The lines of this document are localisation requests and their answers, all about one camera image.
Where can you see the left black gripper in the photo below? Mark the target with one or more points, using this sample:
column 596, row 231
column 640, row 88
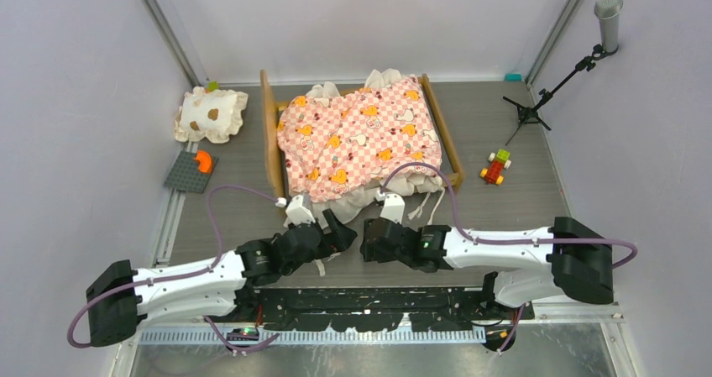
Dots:
column 335, row 240

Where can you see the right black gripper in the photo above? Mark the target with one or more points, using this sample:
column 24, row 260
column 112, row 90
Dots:
column 372, row 253

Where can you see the wooden pet bed frame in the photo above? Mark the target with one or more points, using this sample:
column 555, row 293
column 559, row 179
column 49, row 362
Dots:
column 450, row 170

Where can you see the pink checkered duck mattress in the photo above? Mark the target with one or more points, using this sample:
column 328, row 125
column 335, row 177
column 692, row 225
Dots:
column 340, row 149

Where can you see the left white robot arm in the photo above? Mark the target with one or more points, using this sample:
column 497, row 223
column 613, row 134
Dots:
column 123, row 299

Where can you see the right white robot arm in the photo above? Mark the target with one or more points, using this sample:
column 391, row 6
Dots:
column 565, row 259

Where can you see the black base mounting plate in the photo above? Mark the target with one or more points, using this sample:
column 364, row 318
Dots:
column 427, row 309

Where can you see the orange curved toy block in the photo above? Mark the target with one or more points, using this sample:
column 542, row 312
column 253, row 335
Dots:
column 204, row 161

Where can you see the grey building baseplate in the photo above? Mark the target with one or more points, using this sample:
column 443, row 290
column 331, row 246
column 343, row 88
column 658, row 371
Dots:
column 184, row 176

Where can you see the red toy block car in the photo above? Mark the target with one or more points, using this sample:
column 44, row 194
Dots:
column 498, row 161

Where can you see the white ruffled pillow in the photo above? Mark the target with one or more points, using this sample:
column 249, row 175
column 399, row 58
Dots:
column 216, row 116

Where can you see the black microphone stand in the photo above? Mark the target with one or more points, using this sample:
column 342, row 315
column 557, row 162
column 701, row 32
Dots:
column 530, row 115

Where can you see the teal small block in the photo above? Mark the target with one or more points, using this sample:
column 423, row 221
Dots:
column 515, row 77

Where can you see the grey microphone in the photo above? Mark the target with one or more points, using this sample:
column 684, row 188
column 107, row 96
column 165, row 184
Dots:
column 607, row 12

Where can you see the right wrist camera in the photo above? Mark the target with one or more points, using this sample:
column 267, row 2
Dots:
column 393, row 206

